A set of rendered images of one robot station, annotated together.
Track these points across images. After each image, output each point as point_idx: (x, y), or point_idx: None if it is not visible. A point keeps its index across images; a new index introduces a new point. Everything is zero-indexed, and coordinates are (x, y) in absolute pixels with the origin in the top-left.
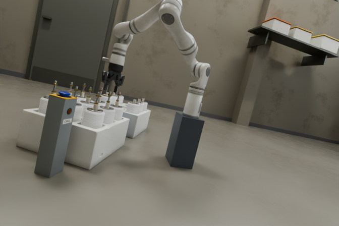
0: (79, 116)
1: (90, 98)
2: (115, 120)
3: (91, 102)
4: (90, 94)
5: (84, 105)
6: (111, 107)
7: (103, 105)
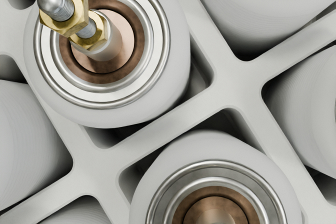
0: (3, 208)
1: (107, 47)
2: (314, 210)
3: (143, 39)
4: (82, 30)
5: (49, 105)
6: (272, 220)
7: (301, 15)
